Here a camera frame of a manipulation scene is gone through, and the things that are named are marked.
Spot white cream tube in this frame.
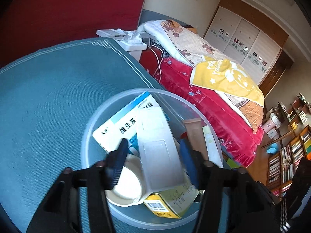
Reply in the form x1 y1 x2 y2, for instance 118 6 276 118
202 126 223 168

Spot white rectangular bottle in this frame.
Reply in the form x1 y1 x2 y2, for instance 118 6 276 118
136 107 184 192

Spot white round jar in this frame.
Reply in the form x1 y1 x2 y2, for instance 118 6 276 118
105 154 152 207

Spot blue white medicine box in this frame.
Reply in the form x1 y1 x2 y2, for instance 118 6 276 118
92 90 169 157

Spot beige cosmetic tube silver cap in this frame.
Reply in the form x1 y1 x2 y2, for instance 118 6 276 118
183 118 209 161

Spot yellow ointment box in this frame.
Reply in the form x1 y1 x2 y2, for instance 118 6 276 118
143 172 199 219

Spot clear plastic bowl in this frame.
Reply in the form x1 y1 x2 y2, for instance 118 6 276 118
81 88 223 232

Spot light blue plastic stool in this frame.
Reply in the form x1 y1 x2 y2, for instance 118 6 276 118
266 143 279 155

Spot red bed sheet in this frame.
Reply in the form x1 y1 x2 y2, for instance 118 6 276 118
139 47 264 167

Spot pink white storage box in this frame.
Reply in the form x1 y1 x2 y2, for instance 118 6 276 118
263 113 281 139

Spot wooden bookshelf with books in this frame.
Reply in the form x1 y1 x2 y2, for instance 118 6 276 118
263 93 310 199

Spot yellow cartoon blanket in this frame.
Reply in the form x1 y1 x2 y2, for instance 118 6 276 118
190 56 264 107

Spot teal woven table mat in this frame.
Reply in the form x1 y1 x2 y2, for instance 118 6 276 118
1 37 208 232

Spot white bedside table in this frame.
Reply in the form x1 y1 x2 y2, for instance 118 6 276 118
96 29 147 62

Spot floral white quilt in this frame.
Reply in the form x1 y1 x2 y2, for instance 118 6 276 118
138 20 239 68

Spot crumpled white tissue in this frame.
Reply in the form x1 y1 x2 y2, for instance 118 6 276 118
116 28 142 44

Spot white wardrobe doors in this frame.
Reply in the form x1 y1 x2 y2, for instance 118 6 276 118
204 7 281 85

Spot red upholstered headboard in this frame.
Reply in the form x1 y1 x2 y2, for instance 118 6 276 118
1 0 144 67

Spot white charging cable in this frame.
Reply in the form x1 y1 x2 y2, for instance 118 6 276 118
148 46 164 83

